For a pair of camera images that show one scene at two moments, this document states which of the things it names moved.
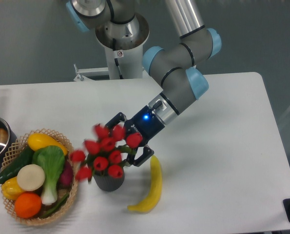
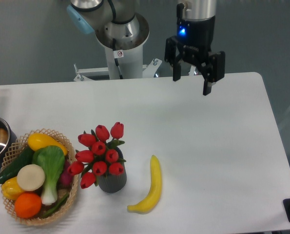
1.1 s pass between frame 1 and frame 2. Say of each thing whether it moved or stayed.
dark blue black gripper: moved
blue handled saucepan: stayed
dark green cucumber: stayed
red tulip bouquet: moved
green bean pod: stayed
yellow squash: stayed
